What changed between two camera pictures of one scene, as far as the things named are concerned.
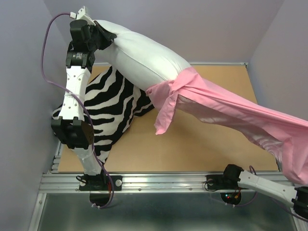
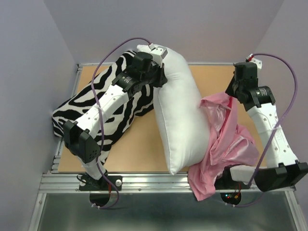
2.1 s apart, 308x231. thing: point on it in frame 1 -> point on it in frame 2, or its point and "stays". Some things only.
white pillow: x=140 y=61 -> x=182 y=120
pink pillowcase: x=284 y=135 -> x=230 y=144
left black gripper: x=107 y=36 -> x=162 y=79
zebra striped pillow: x=111 y=102 stays
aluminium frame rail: x=135 y=183 stays
